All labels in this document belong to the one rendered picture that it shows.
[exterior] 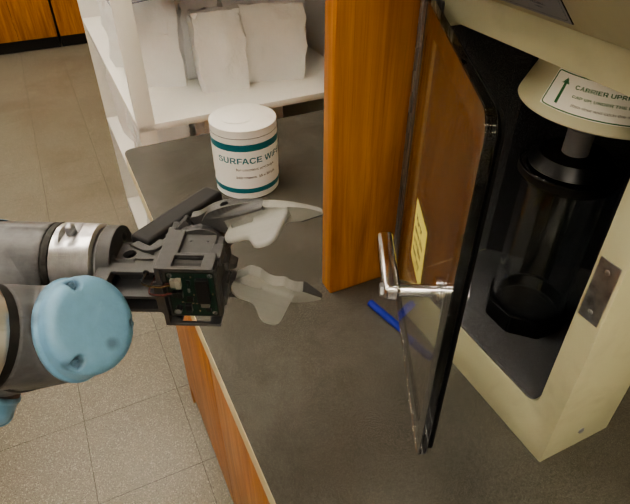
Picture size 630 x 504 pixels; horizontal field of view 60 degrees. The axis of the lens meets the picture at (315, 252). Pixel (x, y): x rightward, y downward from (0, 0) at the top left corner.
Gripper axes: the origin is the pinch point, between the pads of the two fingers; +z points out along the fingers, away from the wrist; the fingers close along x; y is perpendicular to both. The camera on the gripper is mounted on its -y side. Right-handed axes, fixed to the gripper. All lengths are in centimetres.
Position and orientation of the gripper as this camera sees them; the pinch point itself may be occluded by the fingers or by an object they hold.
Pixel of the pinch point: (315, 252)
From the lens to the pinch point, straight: 55.0
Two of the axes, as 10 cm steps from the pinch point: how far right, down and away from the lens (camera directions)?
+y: -0.3, 6.2, -7.8
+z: 10.0, 0.2, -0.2
